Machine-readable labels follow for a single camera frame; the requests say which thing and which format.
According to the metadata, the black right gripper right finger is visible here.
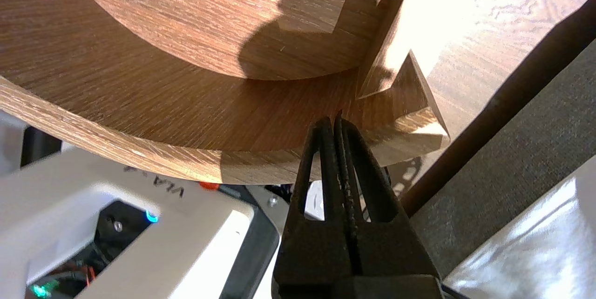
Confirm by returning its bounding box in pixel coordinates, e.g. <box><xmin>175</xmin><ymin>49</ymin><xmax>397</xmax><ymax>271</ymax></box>
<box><xmin>334</xmin><ymin>111</ymin><xmax>440</xmax><ymax>277</ymax></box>

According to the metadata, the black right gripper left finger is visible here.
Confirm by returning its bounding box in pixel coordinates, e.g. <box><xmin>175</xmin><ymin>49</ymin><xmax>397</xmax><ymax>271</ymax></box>
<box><xmin>271</xmin><ymin>117</ymin><xmax>359</xmax><ymax>299</ymax></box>

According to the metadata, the curved wooden table drawer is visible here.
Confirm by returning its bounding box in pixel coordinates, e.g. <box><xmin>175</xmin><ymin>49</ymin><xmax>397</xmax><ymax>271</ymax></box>
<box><xmin>0</xmin><ymin>0</ymin><xmax>451</xmax><ymax>185</ymax></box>

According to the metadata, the white grey robot base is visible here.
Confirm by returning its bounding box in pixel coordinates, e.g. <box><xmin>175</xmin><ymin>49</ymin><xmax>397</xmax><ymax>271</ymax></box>
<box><xmin>0</xmin><ymin>110</ymin><xmax>326</xmax><ymax>299</ymax></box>

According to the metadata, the white bed sheet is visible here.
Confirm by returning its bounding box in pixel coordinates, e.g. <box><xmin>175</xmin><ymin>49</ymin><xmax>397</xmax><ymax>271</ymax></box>
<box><xmin>442</xmin><ymin>155</ymin><xmax>596</xmax><ymax>299</ymax></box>

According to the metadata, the grey upholstered bed headboard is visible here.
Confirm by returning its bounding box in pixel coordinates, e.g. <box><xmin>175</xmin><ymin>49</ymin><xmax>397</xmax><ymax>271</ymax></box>
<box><xmin>400</xmin><ymin>6</ymin><xmax>596</xmax><ymax>276</ymax></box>

